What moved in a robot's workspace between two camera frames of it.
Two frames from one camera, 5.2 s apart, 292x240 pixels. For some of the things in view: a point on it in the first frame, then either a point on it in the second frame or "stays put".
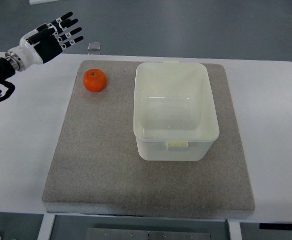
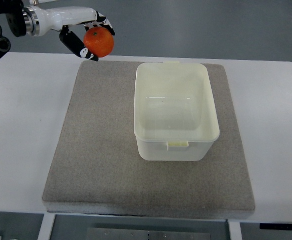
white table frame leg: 235,231 stays put
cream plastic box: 174,114 stays put
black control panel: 282,226 stays put
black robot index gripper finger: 61,18 → 103,20
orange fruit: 95,80 → 99,41
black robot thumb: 43,31 → 76,43
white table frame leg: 46,229 stays put
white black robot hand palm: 40,52 → 52,18
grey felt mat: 98,168 stays put
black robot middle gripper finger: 64,24 → 90,25
